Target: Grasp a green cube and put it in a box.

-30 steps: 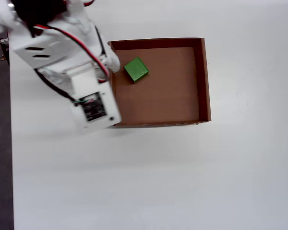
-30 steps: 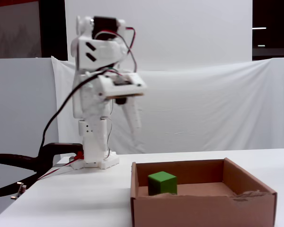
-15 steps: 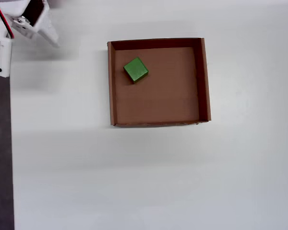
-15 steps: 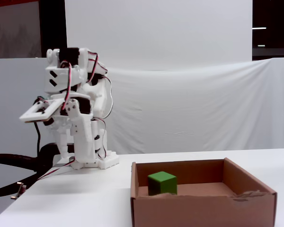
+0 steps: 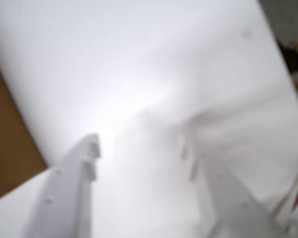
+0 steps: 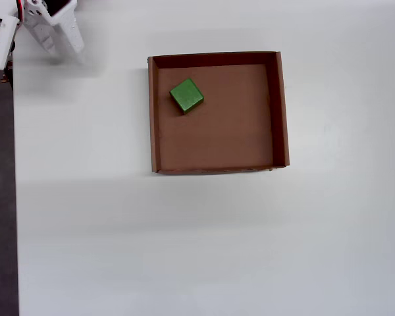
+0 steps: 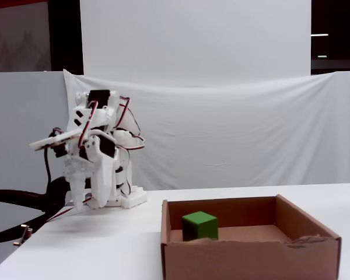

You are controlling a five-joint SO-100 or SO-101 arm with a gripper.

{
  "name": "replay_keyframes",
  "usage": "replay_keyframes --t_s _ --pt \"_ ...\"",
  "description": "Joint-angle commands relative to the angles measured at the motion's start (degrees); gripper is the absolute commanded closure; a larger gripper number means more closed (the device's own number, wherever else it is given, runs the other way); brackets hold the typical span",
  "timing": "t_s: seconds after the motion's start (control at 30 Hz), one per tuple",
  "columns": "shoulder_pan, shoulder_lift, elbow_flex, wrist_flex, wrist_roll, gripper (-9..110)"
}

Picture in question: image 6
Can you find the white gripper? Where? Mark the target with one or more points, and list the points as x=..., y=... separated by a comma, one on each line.
x=62, y=20

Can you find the brown cardboard box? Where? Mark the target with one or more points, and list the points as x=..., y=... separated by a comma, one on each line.
x=217, y=125

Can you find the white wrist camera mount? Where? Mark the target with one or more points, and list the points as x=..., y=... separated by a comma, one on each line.
x=1, y=42

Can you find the green cube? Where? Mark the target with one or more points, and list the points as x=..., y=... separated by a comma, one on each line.
x=187, y=95

